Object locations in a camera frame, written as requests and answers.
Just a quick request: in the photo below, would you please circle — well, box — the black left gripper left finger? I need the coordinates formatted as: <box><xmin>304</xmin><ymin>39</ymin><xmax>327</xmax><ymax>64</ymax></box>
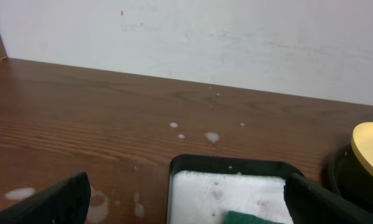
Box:
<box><xmin>0</xmin><ymin>172</ymin><xmax>91</xmax><ymax>224</ymax></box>

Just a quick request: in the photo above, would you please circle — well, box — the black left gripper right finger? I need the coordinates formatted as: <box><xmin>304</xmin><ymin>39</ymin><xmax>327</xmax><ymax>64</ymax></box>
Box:
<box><xmin>284</xmin><ymin>173</ymin><xmax>373</xmax><ymax>224</ymax></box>

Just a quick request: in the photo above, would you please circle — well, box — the green yellow sponge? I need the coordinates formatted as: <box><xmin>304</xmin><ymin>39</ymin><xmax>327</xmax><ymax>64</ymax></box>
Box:
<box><xmin>222</xmin><ymin>211</ymin><xmax>282</xmax><ymax>224</ymax></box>

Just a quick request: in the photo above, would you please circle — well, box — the black round tray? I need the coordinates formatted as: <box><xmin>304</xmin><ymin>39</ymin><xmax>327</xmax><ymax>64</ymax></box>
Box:
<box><xmin>323</xmin><ymin>144</ymin><xmax>373</xmax><ymax>213</ymax></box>

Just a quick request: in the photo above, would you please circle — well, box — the yellow plate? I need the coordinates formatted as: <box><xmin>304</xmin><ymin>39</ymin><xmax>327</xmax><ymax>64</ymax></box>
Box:
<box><xmin>351</xmin><ymin>122</ymin><xmax>373</xmax><ymax>176</ymax></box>

